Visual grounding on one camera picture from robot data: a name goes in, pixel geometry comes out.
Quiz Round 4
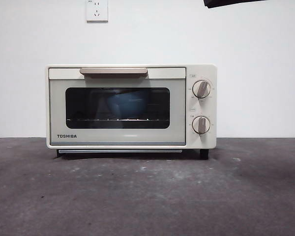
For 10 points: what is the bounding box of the cream temperature knob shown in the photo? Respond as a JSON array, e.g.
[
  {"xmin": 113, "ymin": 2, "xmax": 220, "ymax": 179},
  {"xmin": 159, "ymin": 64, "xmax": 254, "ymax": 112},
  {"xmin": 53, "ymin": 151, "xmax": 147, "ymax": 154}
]
[{"xmin": 192, "ymin": 80, "xmax": 211, "ymax": 99}]

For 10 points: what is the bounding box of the cream timer knob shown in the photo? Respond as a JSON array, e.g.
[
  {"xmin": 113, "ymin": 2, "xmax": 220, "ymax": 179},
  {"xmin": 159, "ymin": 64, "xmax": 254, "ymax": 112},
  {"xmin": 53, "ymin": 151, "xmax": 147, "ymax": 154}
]
[{"xmin": 191, "ymin": 116, "xmax": 211, "ymax": 135}]

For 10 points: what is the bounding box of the cream Toshiba toaster oven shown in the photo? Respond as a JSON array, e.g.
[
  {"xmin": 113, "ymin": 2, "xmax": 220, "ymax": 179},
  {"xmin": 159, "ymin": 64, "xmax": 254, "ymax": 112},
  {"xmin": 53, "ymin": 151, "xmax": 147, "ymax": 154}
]
[{"xmin": 45, "ymin": 64, "xmax": 217, "ymax": 160}]

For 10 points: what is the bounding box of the cream glass oven door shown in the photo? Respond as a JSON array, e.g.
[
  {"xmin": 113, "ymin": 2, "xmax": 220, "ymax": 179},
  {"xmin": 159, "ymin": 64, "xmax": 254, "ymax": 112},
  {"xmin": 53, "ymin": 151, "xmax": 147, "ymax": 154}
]
[{"xmin": 48, "ymin": 67, "xmax": 187, "ymax": 146}]

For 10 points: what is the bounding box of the silver crumb tray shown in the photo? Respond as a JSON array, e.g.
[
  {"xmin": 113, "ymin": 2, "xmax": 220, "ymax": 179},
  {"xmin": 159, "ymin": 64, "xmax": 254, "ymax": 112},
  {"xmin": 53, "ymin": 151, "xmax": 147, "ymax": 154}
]
[{"xmin": 58, "ymin": 148, "xmax": 183, "ymax": 154}]

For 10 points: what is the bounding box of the white wall socket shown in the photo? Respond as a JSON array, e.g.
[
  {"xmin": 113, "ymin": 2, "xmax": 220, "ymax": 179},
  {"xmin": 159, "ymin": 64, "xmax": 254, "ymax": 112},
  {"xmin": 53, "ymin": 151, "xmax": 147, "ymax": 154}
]
[{"xmin": 86, "ymin": 0, "xmax": 109, "ymax": 23}]

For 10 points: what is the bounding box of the metal wire oven rack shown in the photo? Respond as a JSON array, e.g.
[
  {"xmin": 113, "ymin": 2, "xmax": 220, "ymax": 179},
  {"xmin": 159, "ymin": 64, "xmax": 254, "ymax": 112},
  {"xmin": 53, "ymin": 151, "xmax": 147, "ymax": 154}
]
[{"xmin": 66, "ymin": 118, "xmax": 169, "ymax": 122}]

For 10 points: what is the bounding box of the blue ribbed bowl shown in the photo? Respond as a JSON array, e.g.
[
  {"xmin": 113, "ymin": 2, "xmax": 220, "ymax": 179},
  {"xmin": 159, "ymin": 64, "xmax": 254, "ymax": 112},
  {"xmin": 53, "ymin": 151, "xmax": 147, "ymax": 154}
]
[{"xmin": 105, "ymin": 91, "xmax": 148, "ymax": 119}]

